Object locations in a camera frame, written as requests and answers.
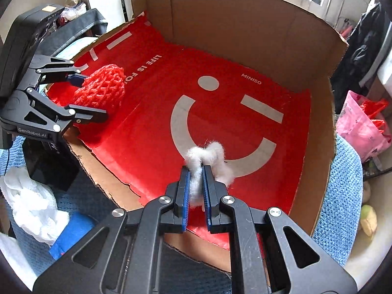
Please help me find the yellow green plush toy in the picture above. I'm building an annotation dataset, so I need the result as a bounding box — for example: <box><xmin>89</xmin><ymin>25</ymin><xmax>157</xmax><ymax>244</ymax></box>
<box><xmin>360</xmin><ymin>204</ymin><xmax>378</xmax><ymax>242</ymax></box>

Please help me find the blue knitted blanket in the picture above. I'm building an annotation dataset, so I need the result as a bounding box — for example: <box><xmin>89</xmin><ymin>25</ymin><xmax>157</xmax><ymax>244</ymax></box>
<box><xmin>0</xmin><ymin>133</ymin><xmax>363</xmax><ymax>294</ymax></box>

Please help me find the red plastic bag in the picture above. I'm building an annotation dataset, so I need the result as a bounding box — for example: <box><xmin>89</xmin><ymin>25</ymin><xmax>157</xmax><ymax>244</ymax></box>
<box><xmin>360</xmin><ymin>98</ymin><xmax>389</xmax><ymax>129</ymax></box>

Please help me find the red foam net sleeve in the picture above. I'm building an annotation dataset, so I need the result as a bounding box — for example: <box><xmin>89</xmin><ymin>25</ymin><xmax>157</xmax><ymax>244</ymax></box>
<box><xmin>72</xmin><ymin>64</ymin><xmax>126</xmax><ymax>117</ymax></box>

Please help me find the white mesh bath puff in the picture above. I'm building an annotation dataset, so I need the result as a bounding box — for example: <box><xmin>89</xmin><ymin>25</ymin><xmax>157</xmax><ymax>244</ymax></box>
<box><xmin>0</xmin><ymin>167</ymin><xmax>71</xmax><ymax>245</ymax></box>

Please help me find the thin cable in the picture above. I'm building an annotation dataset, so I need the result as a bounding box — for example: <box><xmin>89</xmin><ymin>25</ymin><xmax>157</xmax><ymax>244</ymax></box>
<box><xmin>4</xmin><ymin>148</ymin><xmax>13</xmax><ymax>179</ymax></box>

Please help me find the red paper liner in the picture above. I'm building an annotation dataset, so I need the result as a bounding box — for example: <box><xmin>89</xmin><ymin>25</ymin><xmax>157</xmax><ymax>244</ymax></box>
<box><xmin>47</xmin><ymin>12</ymin><xmax>311</xmax><ymax>250</ymax></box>

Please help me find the clear plastic bag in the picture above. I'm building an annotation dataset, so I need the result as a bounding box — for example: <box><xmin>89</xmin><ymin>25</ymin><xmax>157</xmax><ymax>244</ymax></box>
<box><xmin>60</xmin><ymin>2</ymin><xmax>88</xmax><ymax>23</ymax></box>

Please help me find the black jacket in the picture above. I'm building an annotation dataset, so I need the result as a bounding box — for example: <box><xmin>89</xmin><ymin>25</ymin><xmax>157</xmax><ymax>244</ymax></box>
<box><xmin>331</xmin><ymin>0</ymin><xmax>389</xmax><ymax>114</ymax></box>

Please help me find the pink gift bag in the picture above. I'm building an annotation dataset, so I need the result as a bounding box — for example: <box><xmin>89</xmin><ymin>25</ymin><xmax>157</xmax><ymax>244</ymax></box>
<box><xmin>335</xmin><ymin>90</ymin><xmax>392</xmax><ymax>163</ymax></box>

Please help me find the grey metal stand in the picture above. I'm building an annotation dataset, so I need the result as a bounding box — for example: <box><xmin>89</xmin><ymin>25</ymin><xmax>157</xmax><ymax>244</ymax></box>
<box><xmin>324</xmin><ymin>0</ymin><xmax>348</xmax><ymax>25</ymax></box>

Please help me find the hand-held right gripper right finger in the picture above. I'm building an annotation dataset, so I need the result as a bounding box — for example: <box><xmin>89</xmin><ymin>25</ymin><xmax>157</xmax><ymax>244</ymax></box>
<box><xmin>202</xmin><ymin>165</ymin><xmax>359</xmax><ymax>294</ymax></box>

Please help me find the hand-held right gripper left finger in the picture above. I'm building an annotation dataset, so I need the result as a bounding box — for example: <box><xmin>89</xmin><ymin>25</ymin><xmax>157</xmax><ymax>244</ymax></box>
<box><xmin>33</xmin><ymin>165</ymin><xmax>192</xmax><ymax>294</ymax></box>

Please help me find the white fluffy scrunchie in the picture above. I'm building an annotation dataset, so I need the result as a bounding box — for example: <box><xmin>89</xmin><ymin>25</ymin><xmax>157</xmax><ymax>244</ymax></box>
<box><xmin>184</xmin><ymin>141</ymin><xmax>229</xmax><ymax>209</ymax></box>

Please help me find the blue sponge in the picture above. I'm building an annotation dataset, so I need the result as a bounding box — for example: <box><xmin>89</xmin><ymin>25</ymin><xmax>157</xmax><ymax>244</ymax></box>
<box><xmin>49</xmin><ymin>211</ymin><xmax>97</xmax><ymax>261</ymax></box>

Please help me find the pale bedding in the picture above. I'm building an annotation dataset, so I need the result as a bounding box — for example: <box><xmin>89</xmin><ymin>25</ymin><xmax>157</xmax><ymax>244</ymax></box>
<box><xmin>60</xmin><ymin>37</ymin><xmax>103</xmax><ymax>60</ymax></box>

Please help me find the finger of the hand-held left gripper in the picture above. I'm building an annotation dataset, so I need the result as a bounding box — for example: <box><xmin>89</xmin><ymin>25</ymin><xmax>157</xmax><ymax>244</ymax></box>
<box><xmin>29</xmin><ymin>53</ymin><xmax>89</xmax><ymax>88</ymax></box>
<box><xmin>9</xmin><ymin>87</ymin><xmax>109</xmax><ymax>134</ymax></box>

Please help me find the black box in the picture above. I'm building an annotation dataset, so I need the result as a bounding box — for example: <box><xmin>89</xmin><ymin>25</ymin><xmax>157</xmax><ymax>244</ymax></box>
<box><xmin>23</xmin><ymin>138</ymin><xmax>82</xmax><ymax>192</ymax></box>

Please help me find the cardboard box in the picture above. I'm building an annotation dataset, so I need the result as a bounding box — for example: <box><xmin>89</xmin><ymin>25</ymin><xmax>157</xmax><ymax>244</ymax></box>
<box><xmin>43</xmin><ymin>0</ymin><xmax>350</xmax><ymax>273</ymax></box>

